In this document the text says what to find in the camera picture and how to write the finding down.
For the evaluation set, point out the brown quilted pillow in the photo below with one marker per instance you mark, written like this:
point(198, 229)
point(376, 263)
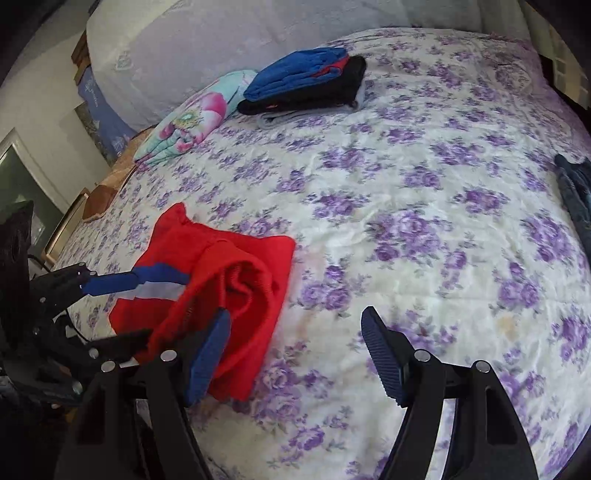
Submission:
point(102, 196)

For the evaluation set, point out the folded black garment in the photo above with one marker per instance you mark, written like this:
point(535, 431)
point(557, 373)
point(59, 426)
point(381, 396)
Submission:
point(343, 91)

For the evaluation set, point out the red blue white pants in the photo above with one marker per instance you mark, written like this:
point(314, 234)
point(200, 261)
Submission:
point(187, 273)

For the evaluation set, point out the window with white frame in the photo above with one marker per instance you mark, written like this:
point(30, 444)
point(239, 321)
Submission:
point(23, 180)

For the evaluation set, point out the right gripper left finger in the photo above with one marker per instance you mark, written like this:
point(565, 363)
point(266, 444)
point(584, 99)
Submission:
point(133, 424)

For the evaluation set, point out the purple floral bedspread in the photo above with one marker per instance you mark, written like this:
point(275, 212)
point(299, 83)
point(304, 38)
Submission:
point(437, 204)

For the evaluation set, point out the white lace headboard cover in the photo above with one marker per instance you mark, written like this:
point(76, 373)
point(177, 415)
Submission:
point(148, 56)

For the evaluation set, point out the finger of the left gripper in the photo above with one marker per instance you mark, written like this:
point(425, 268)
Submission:
point(55, 291)
point(119, 348)

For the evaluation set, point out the folded turquoise floral quilt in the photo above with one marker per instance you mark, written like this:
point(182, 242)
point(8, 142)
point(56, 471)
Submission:
point(190, 123)

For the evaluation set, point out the folded blue garment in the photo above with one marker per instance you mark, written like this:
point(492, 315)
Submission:
point(297, 70)

